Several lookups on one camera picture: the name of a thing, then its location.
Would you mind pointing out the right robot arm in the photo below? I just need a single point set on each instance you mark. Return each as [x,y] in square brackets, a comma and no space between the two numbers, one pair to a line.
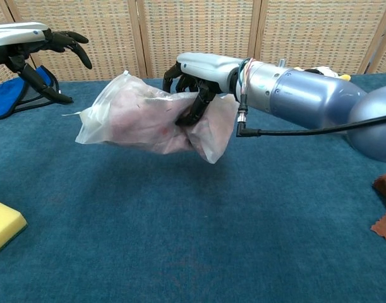
[306,94]

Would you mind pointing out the blue and grey pouch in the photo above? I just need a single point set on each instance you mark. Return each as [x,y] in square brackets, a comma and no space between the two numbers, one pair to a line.
[3,98]

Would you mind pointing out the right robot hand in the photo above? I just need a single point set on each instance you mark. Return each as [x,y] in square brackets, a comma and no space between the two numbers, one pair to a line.
[205,67]

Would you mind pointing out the yellow sponge block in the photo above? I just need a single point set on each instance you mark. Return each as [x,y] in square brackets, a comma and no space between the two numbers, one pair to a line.
[3,221]

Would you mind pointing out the black and white plush toy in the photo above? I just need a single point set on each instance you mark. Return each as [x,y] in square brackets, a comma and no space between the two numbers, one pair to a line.
[325,71]

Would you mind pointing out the plastic bag with pink cloth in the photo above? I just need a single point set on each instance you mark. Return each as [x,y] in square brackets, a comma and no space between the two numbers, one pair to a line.
[132,120]

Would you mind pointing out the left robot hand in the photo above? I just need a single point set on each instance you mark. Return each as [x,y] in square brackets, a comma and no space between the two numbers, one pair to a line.
[15,34]

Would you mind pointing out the blue carpet table cover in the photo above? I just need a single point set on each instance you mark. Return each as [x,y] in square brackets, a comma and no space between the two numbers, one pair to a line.
[148,221]

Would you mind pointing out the woven wooden folding screen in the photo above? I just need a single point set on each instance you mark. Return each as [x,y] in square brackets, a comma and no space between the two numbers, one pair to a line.
[196,25]

